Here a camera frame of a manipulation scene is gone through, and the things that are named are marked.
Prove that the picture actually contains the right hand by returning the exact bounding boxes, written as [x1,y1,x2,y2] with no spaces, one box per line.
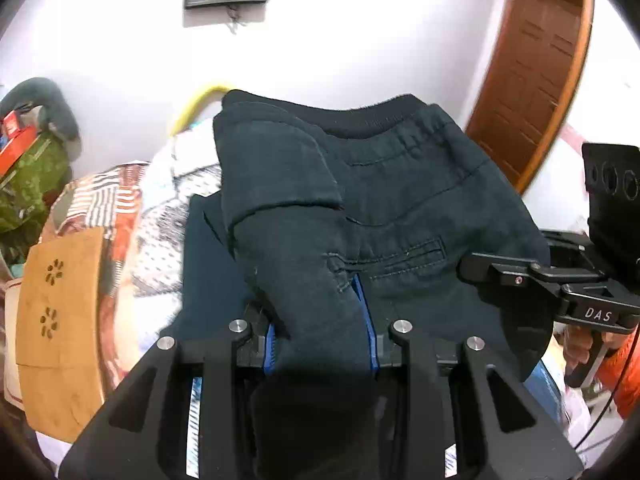
[563,327,608,388]

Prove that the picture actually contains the orange box in bin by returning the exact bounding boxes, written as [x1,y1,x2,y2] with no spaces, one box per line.
[0,110,39,177]

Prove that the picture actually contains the dark navy pants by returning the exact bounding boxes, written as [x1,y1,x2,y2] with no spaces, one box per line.
[159,88,554,480]

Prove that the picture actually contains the brown wooden door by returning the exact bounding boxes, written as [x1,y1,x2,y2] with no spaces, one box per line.
[466,0,594,193]

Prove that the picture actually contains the orange right sleeve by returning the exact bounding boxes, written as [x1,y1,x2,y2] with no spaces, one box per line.
[598,333,640,419]

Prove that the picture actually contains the blue patchwork bedspread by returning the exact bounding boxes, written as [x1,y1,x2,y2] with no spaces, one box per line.
[40,120,221,390]

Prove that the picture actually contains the green storage bin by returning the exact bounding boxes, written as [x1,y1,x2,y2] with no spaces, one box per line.
[1,132,72,266]

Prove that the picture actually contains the grey neck pillow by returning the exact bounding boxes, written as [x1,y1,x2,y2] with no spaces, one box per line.
[1,77,79,142]

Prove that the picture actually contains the yellow curved headboard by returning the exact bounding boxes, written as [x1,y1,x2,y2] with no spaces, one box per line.
[170,84,231,136]

